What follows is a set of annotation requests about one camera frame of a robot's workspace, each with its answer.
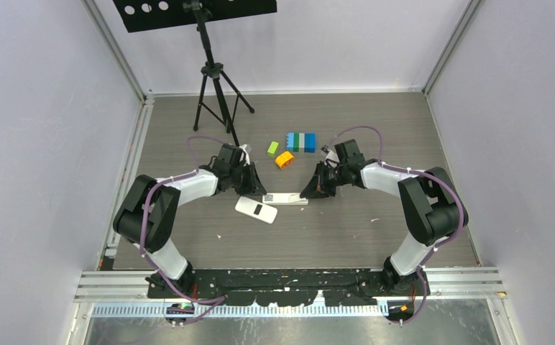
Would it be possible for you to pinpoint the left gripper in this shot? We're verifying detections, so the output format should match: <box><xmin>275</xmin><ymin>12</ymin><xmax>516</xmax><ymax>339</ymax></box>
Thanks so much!
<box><xmin>229</xmin><ymin>162</ymin><xmax>266</xmax><ymax>198</ymax></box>

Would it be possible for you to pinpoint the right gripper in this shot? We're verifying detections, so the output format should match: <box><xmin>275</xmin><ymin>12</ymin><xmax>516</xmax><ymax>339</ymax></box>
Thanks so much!
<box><xmin>302</xmin><ymin>160</ymin><xmax>349</xmax><ymax>199</ymax></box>

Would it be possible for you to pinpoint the white remote with red keypad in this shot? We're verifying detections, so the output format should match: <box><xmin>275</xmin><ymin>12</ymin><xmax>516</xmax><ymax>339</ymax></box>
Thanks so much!
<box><xmin>235</xmin><ymin>196</ymin><xmax>278</xmax><ymax>224</ymax></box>

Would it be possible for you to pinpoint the white air conditioner remote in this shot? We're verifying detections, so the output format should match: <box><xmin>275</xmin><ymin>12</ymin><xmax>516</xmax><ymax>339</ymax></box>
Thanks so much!
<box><xmin>262</xmin><ymin>193</ymin><xmax>308</xmax><ymax>206</ymax></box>

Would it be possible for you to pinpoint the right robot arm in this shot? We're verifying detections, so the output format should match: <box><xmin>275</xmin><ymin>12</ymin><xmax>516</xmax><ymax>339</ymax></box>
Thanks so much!
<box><xmin>300</xmin><ymin>139</ymin><xmax>468</xmax><ymax>295</ymax></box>

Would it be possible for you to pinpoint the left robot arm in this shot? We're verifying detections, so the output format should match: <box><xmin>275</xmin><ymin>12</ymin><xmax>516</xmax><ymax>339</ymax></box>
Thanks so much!
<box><xmin>112</xmin><ymin>144</ymin><xmax>266</xmax><ymax>298</ymax></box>

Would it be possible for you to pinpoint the green toy brick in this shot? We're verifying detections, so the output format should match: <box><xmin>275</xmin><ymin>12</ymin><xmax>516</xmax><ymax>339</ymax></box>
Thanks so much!
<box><xmin>267</xmin><ymin>141</ymin><xmax>280</xmax><ymax>157</ymax></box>

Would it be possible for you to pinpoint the orange toy brick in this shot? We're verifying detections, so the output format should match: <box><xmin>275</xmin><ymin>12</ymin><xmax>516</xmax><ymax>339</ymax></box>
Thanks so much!
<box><xmin>275</xmin><ymin>151</ymin><xmax>295</xmax><ymax>169</ymax></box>

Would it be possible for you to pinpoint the blue green toy block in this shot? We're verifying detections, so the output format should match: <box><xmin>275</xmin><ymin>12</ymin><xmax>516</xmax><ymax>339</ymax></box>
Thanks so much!
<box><xmin>286</xmin><ymin>132</ymin><xmax>316</xmax><ymax>153</ymax></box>

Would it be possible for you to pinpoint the black tripod stand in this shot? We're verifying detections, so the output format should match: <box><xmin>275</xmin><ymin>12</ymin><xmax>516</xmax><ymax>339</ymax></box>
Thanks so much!
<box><xmin>183</xmin><ymin>1</ymin><xmax>255</xmax><ymax>146</ymax></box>

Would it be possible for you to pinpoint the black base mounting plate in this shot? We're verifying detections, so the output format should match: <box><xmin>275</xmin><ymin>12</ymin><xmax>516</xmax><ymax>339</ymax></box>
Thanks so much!
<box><xmin>146</xmin><ymin>268</ymin><xmax>429</xmax><ymax>307</ymax></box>

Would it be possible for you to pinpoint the black perforated plate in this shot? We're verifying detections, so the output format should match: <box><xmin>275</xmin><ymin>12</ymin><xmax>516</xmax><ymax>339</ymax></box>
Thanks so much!
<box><xmin>113</xmin><ymin>0</ymin><xmax>277</xmax><ymax>33</ymax></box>

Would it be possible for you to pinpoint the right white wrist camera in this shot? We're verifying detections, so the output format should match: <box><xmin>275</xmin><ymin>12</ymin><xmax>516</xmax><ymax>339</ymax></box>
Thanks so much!
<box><xmin>321</xmin><ymin>147</ymin><xmax>339</xmax><ymax>167</ymax></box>

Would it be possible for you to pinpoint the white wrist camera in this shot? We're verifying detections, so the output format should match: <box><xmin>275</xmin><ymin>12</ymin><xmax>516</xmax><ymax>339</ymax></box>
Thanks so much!
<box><xmin>321</xmin><ymin>147</ymin><xmax>339</xmax><ymax>167</ymax></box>
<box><xmin>239</xmin><ymin>144</ymin><xmax>251</xmax><ymax>165</ymax></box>

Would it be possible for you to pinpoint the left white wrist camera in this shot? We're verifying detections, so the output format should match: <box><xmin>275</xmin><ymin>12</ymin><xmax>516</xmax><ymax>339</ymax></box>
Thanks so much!
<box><xmin>239</xmin><ymin>144</ymin><xmax>251</xmax><ymax>165</ymax></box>

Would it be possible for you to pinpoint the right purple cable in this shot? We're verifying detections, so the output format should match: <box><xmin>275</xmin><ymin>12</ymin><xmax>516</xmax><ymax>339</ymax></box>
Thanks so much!
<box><xmin>322</xmin><ymin>125</ymin><xmax>465</xmax><ymax>329</ymax></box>

